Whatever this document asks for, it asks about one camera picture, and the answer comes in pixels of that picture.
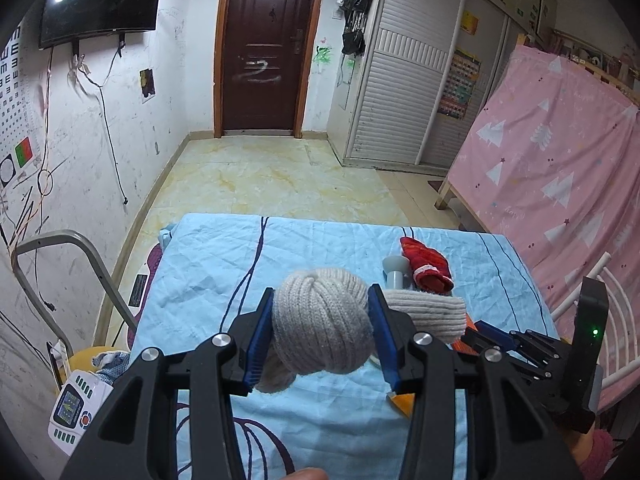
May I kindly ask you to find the light blue bed sheet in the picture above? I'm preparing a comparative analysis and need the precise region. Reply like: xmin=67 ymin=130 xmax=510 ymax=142
xmin=127 ymin=212 xmax=562 ymax=480

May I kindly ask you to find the pink tree print sheet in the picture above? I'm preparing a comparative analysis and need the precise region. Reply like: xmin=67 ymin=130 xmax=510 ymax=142
xmin=446 ymin=43 xmax=640 ymax=332

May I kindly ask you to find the white toy console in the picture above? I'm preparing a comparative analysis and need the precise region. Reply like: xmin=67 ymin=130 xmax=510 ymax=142
xmin=47 ymin=369 xmax=115 ymax=457

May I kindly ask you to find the person's right forearm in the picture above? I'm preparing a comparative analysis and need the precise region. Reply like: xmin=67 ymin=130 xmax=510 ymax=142
xmin=569 ymin=427 xmax=619 ymax=480

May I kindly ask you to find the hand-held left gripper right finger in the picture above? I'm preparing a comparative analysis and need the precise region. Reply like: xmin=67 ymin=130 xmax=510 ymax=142
xmin=367 ymin=284 xmax=586 ymax=480

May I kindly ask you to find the dark brown door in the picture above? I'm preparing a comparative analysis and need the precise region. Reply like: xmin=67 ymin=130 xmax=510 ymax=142
xmin=212 ymin=0 xmax=331 ymax=139

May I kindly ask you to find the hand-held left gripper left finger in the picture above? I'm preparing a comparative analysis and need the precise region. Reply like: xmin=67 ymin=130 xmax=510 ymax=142
xmin=60 ymin=287 xmax=276 ymax=480

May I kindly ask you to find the white bed rail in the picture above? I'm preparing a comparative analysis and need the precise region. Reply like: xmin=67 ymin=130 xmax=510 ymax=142
xmin=549 ymin=252 xmax=640 ymax=412

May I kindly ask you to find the small dark wall picture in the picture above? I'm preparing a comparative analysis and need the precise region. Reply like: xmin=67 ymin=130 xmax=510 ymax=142
xmin=139 ymin=68 xmax=157 ymax=104

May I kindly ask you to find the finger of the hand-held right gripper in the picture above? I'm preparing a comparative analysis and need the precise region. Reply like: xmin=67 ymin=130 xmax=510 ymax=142
xmin=465 ymin=319 xmax=518 ymax=357
xmin=507 ymin=330 xmax=569 ymax=368

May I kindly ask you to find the colourful grid poster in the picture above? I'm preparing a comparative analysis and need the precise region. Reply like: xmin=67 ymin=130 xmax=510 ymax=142
xmin=438 ymin=48 xmax=482 ymax=122

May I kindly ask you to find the television cable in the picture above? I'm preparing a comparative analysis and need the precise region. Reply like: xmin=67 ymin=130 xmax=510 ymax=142
xmin=69 ymin=49 xmax=129 ymax=207

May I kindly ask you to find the pink plastic object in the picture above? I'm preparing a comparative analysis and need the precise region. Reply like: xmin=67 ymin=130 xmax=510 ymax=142
xmin=127 ymin=227 xmax=176 ymax=312

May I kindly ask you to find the orange cardboard box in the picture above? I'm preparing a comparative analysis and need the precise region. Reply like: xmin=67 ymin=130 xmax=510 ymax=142
xmin=389 ymin=312 xmax=481 ymax=419

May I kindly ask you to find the eye chart poster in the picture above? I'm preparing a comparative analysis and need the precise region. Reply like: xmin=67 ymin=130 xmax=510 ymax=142
xmin=0 ymin=25 xmax=39 ymax=202

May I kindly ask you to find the person's left hand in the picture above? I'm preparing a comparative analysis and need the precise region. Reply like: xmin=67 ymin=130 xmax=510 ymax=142
xmin=277 ymin=467 xmax=329 ymax=480

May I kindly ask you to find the black wall television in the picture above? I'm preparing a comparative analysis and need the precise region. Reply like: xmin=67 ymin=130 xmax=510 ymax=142
xmin=39 ymin=0 xmax=167 ymax=51

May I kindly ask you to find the red cloth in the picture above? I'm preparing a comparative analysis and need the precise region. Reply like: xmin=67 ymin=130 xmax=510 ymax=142
xmin=398 ymin=236 xmax=455 ymax=295

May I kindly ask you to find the white slatted wardrobe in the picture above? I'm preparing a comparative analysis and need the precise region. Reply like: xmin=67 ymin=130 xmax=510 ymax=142
xmin=342 ymin=0 xmax=559 ymax=172

